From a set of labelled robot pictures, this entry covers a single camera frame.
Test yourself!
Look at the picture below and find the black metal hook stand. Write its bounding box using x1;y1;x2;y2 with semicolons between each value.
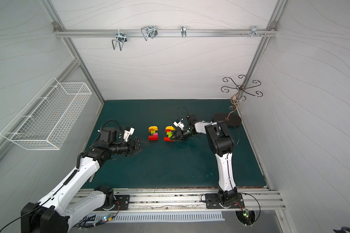
212;77;263;127

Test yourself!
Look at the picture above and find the metal clip hook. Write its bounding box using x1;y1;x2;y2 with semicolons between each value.
141;26;158;41
180;26;187;38
241;26;267;37
111;32;127;51

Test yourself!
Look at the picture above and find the right metal clip hook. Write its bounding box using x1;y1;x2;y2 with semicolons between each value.
241;26;267;37

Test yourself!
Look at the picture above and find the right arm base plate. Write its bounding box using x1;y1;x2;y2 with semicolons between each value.
201;193;245;210

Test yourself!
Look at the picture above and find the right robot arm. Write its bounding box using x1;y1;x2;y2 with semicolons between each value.
169;115;239;208

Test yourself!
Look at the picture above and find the left metal clip hook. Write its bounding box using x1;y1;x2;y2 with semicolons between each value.
111;32;127;51

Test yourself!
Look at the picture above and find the yellow curved lego brick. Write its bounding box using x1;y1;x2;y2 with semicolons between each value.
148;126;158;131

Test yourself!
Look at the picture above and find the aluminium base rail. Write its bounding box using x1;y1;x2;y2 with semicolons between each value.
67;187;286;215

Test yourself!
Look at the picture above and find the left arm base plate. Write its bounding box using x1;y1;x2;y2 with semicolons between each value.
102;195;130;211

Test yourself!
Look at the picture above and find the horizontal aluminium rail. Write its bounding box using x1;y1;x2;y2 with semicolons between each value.
54;28;278;38

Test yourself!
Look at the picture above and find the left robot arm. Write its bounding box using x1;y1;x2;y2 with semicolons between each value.
20;125;144;233

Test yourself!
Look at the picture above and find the red long lego brick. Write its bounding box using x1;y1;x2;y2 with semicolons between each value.
164;137;175;142

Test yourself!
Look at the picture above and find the white wire basket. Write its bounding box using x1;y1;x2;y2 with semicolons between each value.
0;77;92;150

